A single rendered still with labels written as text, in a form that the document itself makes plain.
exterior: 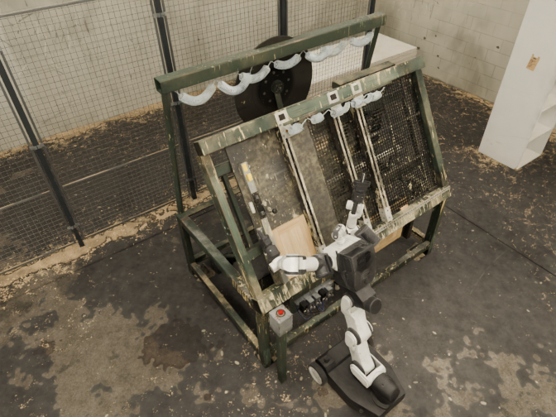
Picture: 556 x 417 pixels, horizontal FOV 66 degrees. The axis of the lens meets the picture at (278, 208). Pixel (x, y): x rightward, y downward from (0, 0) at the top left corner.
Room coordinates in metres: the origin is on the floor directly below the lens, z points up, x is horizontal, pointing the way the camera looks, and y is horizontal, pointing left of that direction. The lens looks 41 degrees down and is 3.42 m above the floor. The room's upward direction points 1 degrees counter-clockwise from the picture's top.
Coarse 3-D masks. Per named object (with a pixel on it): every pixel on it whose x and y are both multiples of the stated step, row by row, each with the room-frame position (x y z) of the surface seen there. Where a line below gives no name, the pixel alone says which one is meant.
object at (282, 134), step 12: (276, 120) 2.65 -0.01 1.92; (288, 120) 2.69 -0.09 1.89; (276, 132) 2.69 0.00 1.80; (288, 132) 2.64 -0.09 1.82; (288, 144) 2.63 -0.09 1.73; (288, 156) 2.58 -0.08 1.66; (288, 168) 2.58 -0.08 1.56; (300, 180) 2.52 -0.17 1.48; (300, 192) 2.46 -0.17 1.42; (300, 204) 2.46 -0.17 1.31; (312, 216) 2.40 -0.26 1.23; (312, 228) 2.34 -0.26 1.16
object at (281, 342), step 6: (276, 336) 1.74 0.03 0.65; (282, 336) 1.72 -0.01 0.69; (276, 342) 1.75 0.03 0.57; (282, 342) 1.72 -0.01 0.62; (276, 348) 1.75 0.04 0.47; (282, 348) 1.72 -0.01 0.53; (276, 354) 1.75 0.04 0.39; (282, 354) 1.72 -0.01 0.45; (282, 360) 1.72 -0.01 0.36; (282, 366) 1.72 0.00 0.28; (282, 372) 1.71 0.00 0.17; (282, 378) 1.71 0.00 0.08
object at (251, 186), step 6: (246, 162) 2.44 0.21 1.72; (240, 168) 2.42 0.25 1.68; (246, 174) 2.39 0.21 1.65; (246, 180) 2.37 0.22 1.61; (252, 180) 2.39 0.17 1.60; (252, 186) 2.36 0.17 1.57; (252, 192) 2.34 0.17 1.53; (252, 198) 2.32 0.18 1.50; (258, 216) 2.27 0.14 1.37; (264, 222) 2.24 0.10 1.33; (264, 228) 2.22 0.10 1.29; (270, 228) 2.23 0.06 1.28; (270, 234) 2.21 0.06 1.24; (276, 246) 2.18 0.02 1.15; (282, 270) 2.08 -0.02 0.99; (282, 276) 2.06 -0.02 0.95; (282, 282) 2.05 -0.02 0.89
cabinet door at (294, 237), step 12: (300, 216) 2.40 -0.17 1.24; (276, 228) 2.27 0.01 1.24; (288, 228) 2.31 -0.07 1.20; (300, 228) 2.35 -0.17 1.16; (276, 240) 2.22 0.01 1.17; (288, 240) 2.26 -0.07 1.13; (300, 240) 2.29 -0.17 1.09; (312, 240) 2.33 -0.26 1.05; (288, 252) 2.20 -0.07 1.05; (300, 252) 2.24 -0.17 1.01; (312, 252) 2.27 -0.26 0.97; (288, 276) 2.09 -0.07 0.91
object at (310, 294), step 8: (320, 280) 2.15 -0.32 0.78; (328, 280) 2.18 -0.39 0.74; (304, 288) 2.05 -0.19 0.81; (312, 288) 2.10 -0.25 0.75; (320, 288) 2.11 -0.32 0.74; (328, 288) 2.08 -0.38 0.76; (336, 288) 2.19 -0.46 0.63; (296, 296) 2.01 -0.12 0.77; (304, 296) 2.03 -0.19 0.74; (312, 296) 2.03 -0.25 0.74; (320, 296) 2.01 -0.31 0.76; (328, 296) 2.06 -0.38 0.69; (296, 304) 1.96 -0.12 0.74; (304, 304) 1.94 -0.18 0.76; (312, 304) 1.96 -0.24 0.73; (328, 304) 2.05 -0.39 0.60; (304, 312) 1.92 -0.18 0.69; (312, 312) 1.98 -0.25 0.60
